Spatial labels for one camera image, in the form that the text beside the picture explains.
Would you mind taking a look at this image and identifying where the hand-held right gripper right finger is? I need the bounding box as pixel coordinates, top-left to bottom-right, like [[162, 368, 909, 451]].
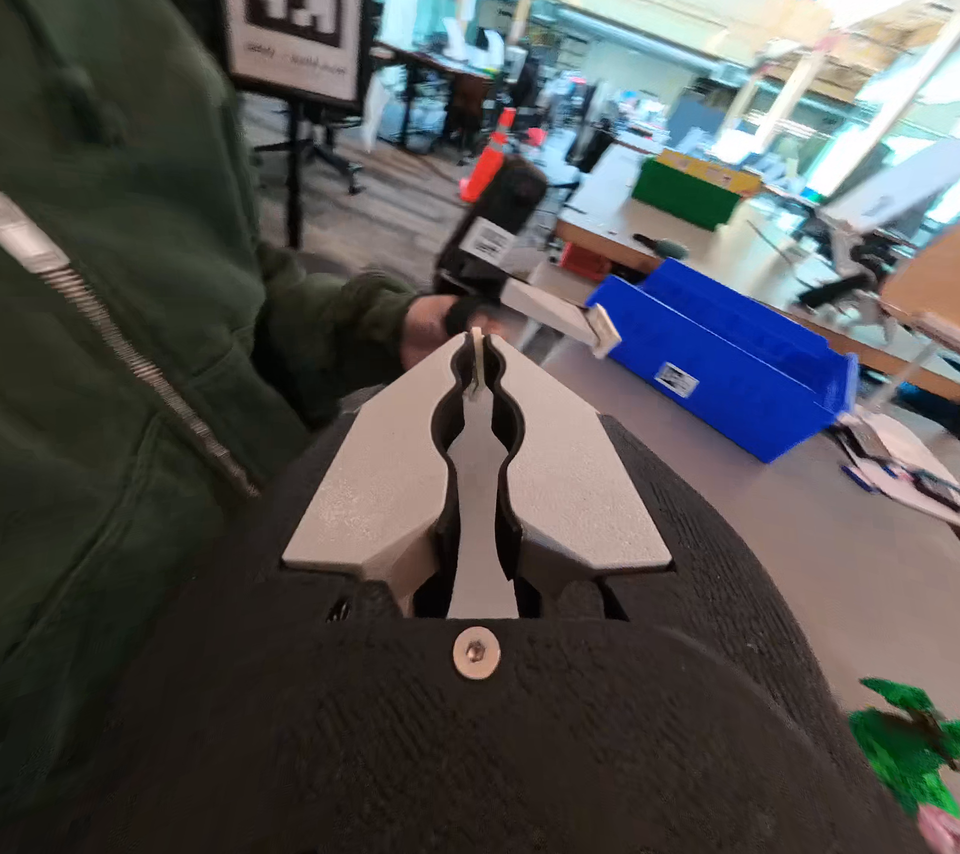
[[483, 335, 673, 603]]

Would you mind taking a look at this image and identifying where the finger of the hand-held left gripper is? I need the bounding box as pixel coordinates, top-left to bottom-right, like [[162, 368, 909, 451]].
[[498, 276, 624, 360]]

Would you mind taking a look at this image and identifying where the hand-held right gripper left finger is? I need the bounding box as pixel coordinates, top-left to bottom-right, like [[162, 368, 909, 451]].
[[281, 332, 472, 616]]

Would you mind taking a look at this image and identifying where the small white lego piece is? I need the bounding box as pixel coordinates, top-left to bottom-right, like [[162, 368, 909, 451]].
[[463, 327, 487, 402]]

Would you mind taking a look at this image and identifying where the person's left forearm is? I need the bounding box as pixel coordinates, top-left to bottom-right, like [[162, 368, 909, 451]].
[[253, 245, 421, 423]]

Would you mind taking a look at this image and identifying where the lego flower and bird model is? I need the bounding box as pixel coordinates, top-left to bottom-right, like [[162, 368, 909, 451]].
[[847, 677, 960, 854]]

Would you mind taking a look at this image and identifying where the person's left hand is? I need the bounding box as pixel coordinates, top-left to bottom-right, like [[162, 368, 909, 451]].
[[399, 295, 505, 372]]

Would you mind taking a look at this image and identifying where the orange traffic cone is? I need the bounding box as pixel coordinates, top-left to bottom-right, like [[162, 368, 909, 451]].
[[459, 107, 519, 204]]

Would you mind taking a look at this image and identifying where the red box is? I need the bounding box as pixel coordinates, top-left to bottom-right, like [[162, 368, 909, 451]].
[[558, 242, 615, 282]]

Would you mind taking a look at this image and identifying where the dark desk with clutter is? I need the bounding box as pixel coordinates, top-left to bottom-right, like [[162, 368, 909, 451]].
[[371, 40, 505, 159]]

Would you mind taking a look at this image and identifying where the green plastic bin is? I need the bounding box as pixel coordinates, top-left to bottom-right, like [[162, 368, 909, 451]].
[[631, 156, 744, 234]]

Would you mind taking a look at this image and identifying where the wooden work table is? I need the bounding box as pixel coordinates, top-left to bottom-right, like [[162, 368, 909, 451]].
[[553, 141, 960, 405]]

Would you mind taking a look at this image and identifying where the black office chair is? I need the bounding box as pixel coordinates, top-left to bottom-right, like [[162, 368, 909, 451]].
[[253, 110, 366, 196]]

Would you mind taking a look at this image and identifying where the blue plastic bin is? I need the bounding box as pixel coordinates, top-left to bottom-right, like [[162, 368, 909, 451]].
[[585, 259, 861, 465]]

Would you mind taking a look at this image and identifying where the yellow cardboard box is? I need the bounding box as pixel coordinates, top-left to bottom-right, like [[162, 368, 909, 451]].
[[658, 149, 765, 198]]

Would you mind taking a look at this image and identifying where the printed marker board on stand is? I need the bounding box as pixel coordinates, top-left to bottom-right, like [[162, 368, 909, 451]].
[[212, 0, 374, 251]]

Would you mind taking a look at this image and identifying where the black swivel chair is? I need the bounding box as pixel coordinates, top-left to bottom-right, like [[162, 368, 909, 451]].
[[793, 207, 905, 316]]

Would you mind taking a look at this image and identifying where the papers and pens pile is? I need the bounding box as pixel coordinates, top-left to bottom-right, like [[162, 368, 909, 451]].
[[831, 410, 960, 526]]

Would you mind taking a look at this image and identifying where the person's green hooded jacket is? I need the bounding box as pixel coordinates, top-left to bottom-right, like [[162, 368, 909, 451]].
[[0, 0, 316, 854]]

